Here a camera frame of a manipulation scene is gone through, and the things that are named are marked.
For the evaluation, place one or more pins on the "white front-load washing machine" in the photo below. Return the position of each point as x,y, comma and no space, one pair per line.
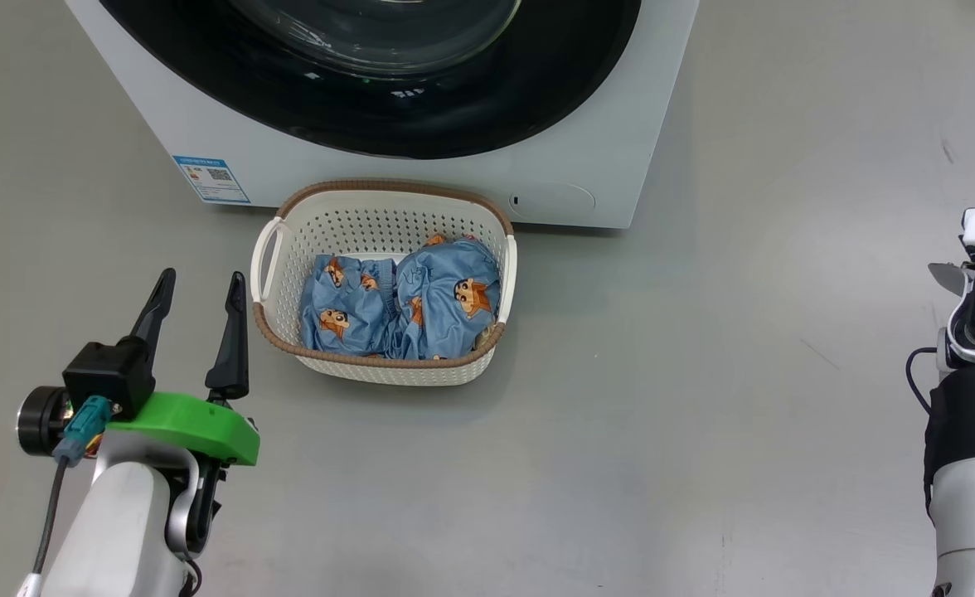
612,124

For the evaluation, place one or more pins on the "white perforated brown-rimmed laundry basket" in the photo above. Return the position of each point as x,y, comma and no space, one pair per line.
371,220

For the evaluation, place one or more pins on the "blue cartoon print garment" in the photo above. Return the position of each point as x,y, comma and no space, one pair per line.
446,290
346,308

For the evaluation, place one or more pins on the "blue energy label sticker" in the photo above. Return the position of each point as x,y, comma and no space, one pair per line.
210,180

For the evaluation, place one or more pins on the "round white filter cover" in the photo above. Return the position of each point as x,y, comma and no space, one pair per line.
554,201

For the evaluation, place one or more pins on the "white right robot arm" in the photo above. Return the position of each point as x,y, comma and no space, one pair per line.
968,497

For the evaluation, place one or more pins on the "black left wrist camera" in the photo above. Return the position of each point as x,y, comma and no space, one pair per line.
106,369

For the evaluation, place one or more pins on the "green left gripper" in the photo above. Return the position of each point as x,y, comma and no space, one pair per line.
189,423

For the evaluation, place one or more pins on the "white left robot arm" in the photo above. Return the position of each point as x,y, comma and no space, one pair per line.
123,531

